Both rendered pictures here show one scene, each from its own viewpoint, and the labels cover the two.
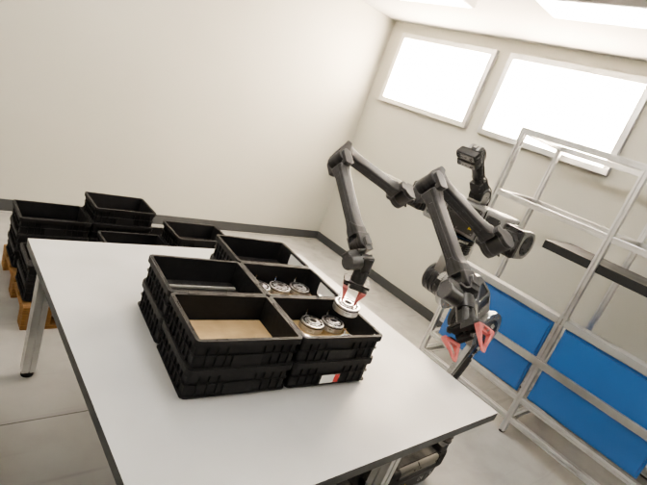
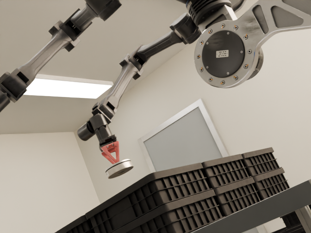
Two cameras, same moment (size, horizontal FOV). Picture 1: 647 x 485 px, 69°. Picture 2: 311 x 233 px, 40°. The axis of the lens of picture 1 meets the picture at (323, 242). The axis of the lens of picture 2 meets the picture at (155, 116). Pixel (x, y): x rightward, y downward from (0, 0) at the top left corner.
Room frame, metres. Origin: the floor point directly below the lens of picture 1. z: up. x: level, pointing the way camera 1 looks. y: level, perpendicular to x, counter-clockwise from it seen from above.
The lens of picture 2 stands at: (1.54, -1.74, 0.69)
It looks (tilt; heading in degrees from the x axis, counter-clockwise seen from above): 17 degrees up; 78
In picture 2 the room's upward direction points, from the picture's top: 24 degrees counter-clockwise
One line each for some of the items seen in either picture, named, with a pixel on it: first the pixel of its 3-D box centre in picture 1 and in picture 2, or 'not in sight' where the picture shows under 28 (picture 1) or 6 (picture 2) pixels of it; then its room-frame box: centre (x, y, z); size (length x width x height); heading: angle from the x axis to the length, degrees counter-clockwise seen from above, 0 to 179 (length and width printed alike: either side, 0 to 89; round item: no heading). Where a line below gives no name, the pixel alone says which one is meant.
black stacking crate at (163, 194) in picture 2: (321, 329); (148, 204); (1.74, -0.12, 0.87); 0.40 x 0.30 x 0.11; 130
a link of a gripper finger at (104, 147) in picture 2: (354, 293); (112, 152); (1.67, -0.18, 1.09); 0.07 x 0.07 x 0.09; 2
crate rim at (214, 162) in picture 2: (291, 282); (190, 179); (1.97, 0.07, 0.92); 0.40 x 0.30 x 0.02; 130
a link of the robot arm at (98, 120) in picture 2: (364, 262); (97, 123); (1.66, -0.17, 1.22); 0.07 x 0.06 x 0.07; 136
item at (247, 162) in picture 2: (259, 262); (232, 179); (2.20, 0.27, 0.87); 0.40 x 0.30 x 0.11; 130
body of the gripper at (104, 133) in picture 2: (359, 276); (105, 137); (1.67, -0.17, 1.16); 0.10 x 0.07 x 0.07; 92
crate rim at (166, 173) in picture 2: (325, 319); (143, 191); (1.74, -0.12, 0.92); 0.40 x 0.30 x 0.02; 130
